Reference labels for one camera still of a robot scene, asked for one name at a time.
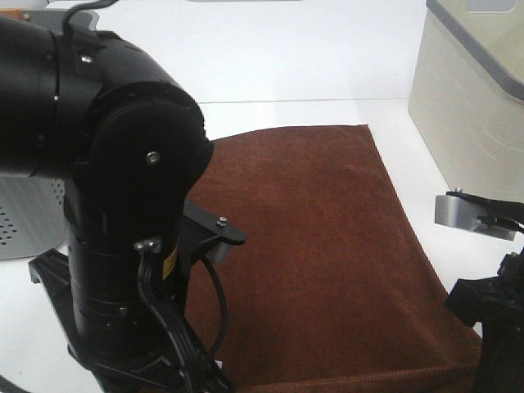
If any orange basket handle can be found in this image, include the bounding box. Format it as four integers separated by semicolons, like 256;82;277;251
0;8;31;20

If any beige plastic bin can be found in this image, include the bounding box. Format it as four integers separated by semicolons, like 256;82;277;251
409;1;523;201

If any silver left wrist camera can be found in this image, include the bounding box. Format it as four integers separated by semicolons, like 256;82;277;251
179;199;248;265

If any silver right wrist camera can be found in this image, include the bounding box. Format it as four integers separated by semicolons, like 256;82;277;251
434;191;523;241

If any grey perforated plastic basket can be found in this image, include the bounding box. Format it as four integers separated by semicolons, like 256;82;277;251
1;7;100;260

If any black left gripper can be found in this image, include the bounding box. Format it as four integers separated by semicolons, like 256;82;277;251
29;250;235;392

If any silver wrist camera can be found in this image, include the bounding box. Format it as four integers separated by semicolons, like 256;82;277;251
179;199;248;265
434;191;523;241

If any brown microfiber towel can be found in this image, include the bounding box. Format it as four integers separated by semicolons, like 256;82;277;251
190;125;480;392

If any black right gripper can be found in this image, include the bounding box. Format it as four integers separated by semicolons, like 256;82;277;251
445;253;523;393

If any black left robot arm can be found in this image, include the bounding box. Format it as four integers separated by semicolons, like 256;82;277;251
1;11;246;392

